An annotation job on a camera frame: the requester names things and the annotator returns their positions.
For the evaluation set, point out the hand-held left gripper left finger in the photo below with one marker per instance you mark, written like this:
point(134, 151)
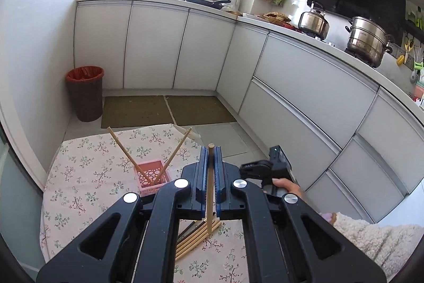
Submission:
point(201, 190)

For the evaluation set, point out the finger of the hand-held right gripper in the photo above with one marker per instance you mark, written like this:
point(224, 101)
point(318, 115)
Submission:
point(253, 169)

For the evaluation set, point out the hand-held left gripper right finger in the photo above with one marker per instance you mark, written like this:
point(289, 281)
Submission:
point(217, 177)

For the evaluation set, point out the bunch of wooden chopsticks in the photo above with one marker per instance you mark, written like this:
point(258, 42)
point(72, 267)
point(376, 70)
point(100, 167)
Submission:
point(195, 243)

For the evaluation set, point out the pink plastic basket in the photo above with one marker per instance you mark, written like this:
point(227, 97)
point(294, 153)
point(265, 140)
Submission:
point(149, 174)

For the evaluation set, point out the person's right forearm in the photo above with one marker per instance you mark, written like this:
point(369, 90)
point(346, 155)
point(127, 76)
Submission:
point(377, 243)

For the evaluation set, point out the person's right hand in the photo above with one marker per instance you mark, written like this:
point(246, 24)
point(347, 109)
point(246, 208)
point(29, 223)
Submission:
point(288, 187)

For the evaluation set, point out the olive floor mat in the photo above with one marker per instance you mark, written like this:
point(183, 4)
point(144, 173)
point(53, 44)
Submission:
point(198, 109)
point(135, 110)

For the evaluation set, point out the white kitchen base cabinets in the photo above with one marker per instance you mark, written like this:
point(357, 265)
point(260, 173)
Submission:
point(298, 77)

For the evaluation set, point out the floral tablecloth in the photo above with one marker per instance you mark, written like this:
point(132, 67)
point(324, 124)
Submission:
point(86, 177)

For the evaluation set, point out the gas stove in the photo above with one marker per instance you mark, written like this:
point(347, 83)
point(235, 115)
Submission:
point(334, 46)

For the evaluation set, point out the steel kettle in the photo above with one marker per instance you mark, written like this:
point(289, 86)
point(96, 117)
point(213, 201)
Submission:
point(313, 22)

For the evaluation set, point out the woven basket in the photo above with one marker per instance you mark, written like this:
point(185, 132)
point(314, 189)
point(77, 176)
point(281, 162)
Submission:
point(276, 17)

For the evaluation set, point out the brown trash bin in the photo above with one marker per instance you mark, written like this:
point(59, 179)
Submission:
point(85, 94)

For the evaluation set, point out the steel steamer pot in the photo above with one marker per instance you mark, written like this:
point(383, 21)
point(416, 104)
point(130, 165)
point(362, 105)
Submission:
point(366, 37)

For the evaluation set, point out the white jug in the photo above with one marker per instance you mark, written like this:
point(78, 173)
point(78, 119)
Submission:
point(236, 1)

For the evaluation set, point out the yellow green scissors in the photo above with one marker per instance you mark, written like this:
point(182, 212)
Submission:
point(409, 49)

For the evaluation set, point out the black frying pan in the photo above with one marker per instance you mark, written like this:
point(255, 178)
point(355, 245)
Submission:
point(207, 1)

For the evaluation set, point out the white kitchen countertop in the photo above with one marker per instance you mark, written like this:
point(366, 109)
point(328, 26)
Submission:
point(159, 1)

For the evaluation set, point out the frosted glass door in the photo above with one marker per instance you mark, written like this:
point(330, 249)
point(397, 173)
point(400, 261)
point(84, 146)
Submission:
point(16, 203)

